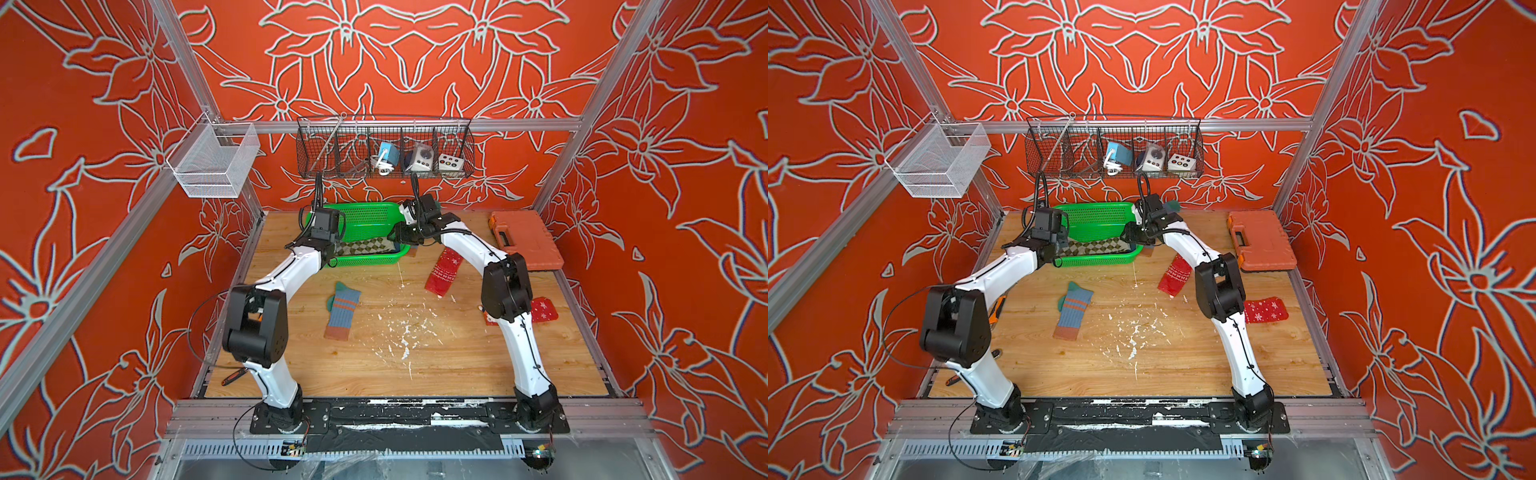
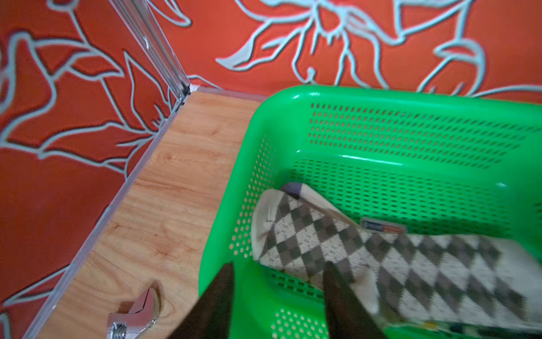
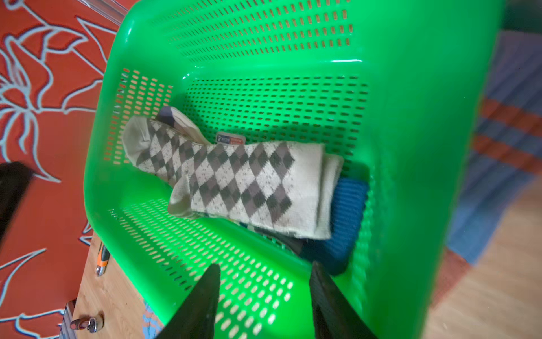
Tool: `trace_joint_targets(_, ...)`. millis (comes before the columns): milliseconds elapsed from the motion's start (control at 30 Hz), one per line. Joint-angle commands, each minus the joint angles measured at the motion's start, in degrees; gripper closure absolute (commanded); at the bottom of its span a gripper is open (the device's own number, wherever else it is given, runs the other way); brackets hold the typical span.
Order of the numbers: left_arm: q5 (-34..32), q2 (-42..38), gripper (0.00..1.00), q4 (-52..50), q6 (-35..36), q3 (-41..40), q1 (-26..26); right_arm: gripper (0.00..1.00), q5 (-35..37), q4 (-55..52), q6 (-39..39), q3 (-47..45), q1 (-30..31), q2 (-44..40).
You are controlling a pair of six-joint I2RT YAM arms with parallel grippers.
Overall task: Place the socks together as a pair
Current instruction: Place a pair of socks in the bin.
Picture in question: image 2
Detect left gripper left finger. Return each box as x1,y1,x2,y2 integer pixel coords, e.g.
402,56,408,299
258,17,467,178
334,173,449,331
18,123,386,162
169,262,235,339

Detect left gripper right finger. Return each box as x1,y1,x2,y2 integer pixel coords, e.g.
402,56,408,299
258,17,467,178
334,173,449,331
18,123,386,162
323,261,387,339

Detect brown argyle sock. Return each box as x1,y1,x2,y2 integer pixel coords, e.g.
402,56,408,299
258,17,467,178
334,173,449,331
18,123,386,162
251,189,541,334

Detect green plastic basket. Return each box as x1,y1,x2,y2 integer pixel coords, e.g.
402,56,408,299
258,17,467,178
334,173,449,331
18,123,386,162
199,86,541,338

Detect cream purple striped sock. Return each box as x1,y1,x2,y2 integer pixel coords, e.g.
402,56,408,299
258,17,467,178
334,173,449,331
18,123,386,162
281,182,359,227

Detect orange adjustable wrench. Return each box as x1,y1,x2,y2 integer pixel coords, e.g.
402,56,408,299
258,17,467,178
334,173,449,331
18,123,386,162
106,288,160,339

